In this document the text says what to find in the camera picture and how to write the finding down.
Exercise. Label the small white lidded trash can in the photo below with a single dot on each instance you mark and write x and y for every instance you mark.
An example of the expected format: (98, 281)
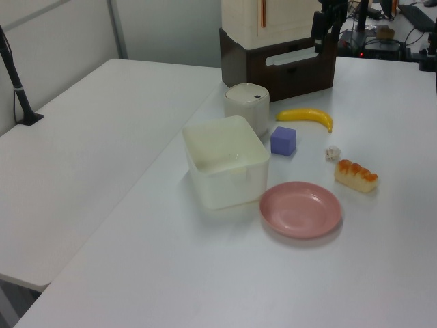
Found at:
(246, 111)

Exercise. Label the black keyboard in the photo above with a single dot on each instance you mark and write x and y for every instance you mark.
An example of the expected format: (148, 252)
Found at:
(414, 15)

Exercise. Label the black stand with base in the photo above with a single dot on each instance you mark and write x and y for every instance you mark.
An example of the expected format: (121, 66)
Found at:
(361, 20)

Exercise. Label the white square plastic storage bin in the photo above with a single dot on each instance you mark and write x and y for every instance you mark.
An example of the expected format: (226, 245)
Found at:
(222, 191)

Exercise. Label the small cardboard box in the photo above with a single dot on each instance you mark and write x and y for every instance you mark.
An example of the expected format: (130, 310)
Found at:
(385, 33)

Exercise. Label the yellow banana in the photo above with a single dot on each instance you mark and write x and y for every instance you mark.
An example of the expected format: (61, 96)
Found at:
(307, 114)

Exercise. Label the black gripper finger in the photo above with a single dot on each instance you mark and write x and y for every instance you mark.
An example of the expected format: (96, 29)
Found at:
(334, 34)
(318, 25)

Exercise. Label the purple cube block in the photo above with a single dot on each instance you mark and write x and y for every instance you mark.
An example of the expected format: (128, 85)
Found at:
(281, 143)

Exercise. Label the grey partition frame post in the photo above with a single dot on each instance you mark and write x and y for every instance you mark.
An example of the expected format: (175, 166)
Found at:
(117, 30)

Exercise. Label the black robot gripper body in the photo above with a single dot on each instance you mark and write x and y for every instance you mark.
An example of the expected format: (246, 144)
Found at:
(333, 10)

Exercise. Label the dark brown drawer cabinet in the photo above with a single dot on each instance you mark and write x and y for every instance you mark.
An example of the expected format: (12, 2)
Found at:
(300, 82)

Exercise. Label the crumpled white paper ball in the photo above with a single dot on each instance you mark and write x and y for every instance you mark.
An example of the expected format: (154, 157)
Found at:
(333, 152)

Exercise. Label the pink round plate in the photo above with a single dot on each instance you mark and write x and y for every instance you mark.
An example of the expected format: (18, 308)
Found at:
(300, 210)

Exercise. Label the bread with orange topping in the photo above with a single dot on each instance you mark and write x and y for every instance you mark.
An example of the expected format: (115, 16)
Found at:
(355, 179)

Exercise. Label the black clamped camera stand pole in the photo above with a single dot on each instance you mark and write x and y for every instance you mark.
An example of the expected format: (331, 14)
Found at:
(21, 99)

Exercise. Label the black table clamp mount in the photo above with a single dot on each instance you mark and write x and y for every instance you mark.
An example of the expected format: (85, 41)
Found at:
(426, 54)

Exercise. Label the black electronics box red light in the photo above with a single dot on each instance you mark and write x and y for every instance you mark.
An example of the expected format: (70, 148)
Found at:
(382, 49)

